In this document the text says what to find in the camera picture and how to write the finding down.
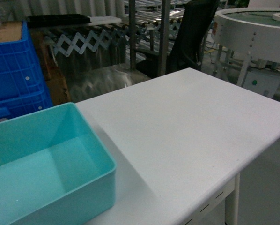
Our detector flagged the white control box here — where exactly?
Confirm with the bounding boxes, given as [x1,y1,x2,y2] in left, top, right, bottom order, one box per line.
[243,67,280,98]

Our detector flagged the white table leg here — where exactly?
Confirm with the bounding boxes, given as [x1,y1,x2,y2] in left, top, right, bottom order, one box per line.
[225,173,240,225]

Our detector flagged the teal plastic tray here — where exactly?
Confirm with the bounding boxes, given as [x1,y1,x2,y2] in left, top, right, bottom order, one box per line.
[0,103,117,225]

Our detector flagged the clear bag of parts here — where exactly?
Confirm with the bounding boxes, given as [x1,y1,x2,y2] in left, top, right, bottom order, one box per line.
[0,0,14,23]

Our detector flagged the brown cardboard sheet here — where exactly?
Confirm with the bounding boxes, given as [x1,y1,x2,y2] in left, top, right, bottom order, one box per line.
[0,21,22,43]

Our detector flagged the white round conveyor table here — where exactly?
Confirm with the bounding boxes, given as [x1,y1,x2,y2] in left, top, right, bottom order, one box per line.
[212,7,280,87]

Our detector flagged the black office chair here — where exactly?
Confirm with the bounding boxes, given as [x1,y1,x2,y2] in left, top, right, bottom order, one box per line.
[136,0,220,79]

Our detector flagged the black tray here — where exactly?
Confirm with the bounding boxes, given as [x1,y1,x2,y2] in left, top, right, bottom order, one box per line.
[26,14,91,28]

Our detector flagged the expandable roller conveyor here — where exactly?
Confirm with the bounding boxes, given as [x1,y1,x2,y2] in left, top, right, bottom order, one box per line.
[44,9,185,58]

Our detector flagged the blue crate lower right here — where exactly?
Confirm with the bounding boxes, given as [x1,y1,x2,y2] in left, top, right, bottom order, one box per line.
[0,88,53,119]

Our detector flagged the blue crate upper right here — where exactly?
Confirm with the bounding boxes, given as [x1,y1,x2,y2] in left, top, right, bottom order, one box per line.
[0,21,45,101]

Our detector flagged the blue crate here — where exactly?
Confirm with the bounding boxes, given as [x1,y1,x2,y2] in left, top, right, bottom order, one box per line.
[0,88,53,119]
[0,21,45,101]

